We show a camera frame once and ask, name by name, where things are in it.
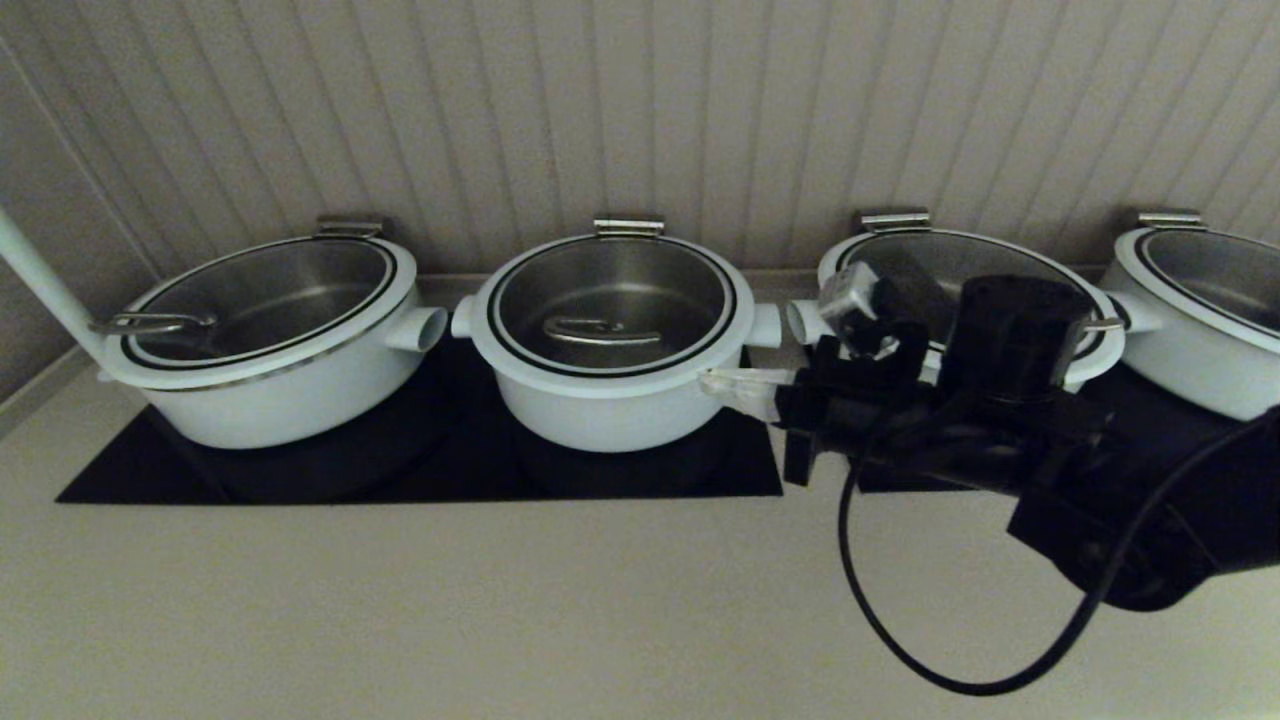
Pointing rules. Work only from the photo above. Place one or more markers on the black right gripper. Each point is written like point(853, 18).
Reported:
point(860, 400)

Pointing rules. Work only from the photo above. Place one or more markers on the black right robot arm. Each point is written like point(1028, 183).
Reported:
point(1150, 500)

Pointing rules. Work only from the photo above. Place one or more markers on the white slanted pole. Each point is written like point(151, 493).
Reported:
point(45, 280)

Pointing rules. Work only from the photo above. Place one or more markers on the black glass induction cooktop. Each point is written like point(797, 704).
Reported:
point(400, 470)
point(1150, 385)

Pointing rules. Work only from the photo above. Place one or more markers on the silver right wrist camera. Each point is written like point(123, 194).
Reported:
point(850, 300)

